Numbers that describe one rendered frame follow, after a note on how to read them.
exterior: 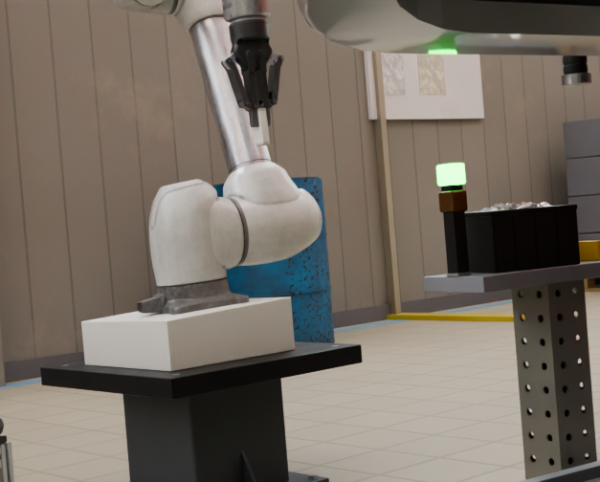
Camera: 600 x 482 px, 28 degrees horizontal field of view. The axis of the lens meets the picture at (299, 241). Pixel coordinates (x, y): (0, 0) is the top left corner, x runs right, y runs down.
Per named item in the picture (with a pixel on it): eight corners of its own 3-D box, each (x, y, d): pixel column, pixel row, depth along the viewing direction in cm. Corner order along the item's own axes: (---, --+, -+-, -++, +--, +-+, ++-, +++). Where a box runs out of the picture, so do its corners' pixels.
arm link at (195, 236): (144, 286, 263) (131, 186, 263) (219, 274, 272) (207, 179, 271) (171, 287, 249) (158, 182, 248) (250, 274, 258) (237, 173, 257)
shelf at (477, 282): (484, 293, 217) (482, 275, 216) (423, 292, 231) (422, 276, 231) (643, 271, 240) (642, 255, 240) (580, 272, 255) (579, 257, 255)
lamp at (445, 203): (453, 211, 221) (451, 190, 221) (438, 212, 225) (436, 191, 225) (469, 210, 224) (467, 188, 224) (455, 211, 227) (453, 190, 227)
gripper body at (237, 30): (257, 24, 234) (263, 71, 235) (219, 25, 230) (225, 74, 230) (277, 16, 228) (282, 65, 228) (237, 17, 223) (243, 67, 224)
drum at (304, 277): (285, 339, 573) (273, 181, 572) (360, 342, 535) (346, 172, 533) (200, 354, 540) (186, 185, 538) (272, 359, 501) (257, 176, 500)
